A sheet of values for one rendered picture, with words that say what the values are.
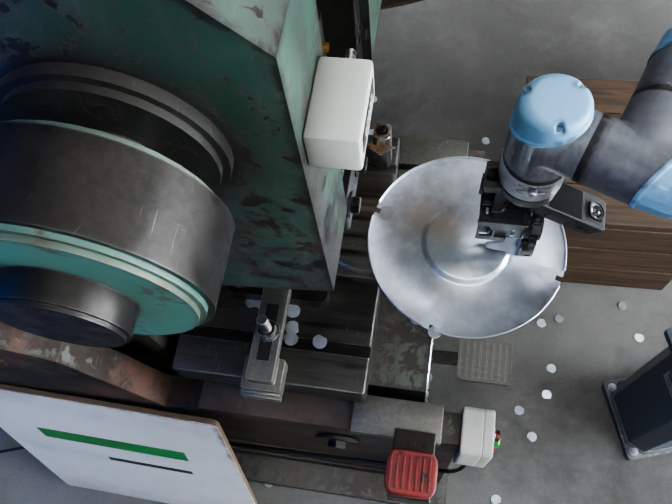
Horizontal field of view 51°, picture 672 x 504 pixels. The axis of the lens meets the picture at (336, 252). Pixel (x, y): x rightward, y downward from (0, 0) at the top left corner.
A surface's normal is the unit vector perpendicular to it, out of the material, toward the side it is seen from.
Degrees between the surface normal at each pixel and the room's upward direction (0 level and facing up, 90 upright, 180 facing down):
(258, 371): 0
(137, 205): 41
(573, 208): 32
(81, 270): 90
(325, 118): 0
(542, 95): 0
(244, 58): 90
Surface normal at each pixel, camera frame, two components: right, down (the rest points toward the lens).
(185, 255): 0.84, -0.07
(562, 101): -0.08, -0.40
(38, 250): -0.15, 0.91
